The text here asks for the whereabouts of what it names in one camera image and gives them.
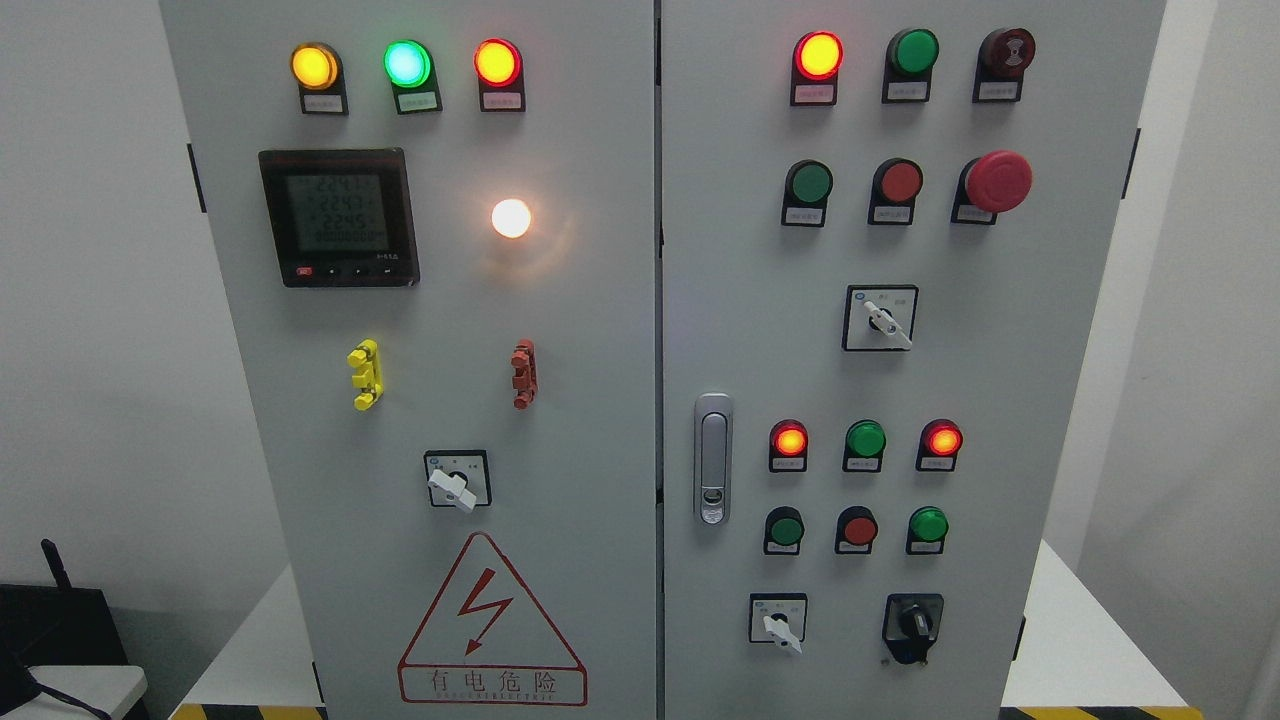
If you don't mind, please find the grey cabinet door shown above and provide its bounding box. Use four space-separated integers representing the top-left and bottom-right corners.
660 1 1165 719
161 1 658 719

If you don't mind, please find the red emergency stop mushroom button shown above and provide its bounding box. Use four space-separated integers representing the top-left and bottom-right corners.
950 149 1034 225

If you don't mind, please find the red push button upper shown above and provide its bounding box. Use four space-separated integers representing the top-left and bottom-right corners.
867 158 924 225

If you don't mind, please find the white rotary light switch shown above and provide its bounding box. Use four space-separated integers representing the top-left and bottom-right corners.
422 448 493 512

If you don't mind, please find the red lit indicator top right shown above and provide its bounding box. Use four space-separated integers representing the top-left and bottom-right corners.
790 29 844 108

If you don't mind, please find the red push button lower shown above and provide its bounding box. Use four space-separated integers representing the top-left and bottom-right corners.
835 506 879 555

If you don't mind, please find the red lit indicator lower left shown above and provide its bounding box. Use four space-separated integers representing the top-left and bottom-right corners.
768 418 809 473

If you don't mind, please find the green push button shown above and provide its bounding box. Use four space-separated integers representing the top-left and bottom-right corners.
780 159 835 228
905 506 950 556
763 506 805 555

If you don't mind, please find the small clear light bulb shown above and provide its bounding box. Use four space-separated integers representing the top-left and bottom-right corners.
490 199 532 240

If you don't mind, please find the green push button lower right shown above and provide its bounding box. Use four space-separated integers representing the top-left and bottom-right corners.
905 506 950 556

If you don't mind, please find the green push button upper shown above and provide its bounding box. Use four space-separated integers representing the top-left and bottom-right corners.
780 159 835 228

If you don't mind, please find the white rotary switch lower right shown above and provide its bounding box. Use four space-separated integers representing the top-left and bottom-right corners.
748 592 808 655

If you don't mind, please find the red lit indicator light left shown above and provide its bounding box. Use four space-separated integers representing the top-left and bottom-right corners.
474 37 526 113

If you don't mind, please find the yellow indicator light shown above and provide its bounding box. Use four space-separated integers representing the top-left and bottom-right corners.
291 42 349 117

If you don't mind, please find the white rotary switch upper right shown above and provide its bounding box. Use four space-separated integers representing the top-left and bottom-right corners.
842 284 919 352

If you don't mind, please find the dark red buzzer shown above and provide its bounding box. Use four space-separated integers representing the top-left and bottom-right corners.
972 27 1036 102

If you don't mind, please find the red push button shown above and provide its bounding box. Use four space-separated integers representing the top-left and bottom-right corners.
835 506 879 555
867 158 924 225

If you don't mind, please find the yellow terminal connector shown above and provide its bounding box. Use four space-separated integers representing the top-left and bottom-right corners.
346 338 384 413

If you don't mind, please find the silver door handle lock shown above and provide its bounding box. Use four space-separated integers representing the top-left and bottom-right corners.
694 393 733 527

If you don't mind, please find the grey left cabinet door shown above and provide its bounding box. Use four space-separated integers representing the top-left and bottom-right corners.
161 1 658 719

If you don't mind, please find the red terminal connector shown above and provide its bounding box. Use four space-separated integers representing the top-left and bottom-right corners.
509 338 538 410

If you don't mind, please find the red lit indicator lower right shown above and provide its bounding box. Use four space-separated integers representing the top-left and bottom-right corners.
915 418 964 471

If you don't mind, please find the green push button lower left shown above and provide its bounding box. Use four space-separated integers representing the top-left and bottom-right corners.
763 506 805 555

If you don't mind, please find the green indicator top right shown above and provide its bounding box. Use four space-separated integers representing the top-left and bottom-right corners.
881 28 940 104

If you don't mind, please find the green indicator lower middle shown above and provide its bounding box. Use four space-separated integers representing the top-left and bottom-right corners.
842 419 887 473

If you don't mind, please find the black box with antenna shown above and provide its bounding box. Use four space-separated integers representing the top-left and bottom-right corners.
1 538 128 719

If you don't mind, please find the red electric hazard warning sticker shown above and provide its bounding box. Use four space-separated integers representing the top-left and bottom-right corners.
398 530 588 707

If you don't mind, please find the black digital power meter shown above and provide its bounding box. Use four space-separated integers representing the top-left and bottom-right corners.
259 147 420 288

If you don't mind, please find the grey right cabinet door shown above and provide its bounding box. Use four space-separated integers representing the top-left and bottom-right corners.
660 1 1165 719

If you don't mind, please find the green lit indicator light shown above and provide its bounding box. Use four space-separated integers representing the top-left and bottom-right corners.
383 38 442 115

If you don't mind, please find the black rotary selector switch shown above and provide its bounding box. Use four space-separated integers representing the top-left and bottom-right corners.
882 593 945 665

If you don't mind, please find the white table under cabinet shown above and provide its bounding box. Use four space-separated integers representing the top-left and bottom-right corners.
174 544 1202 719

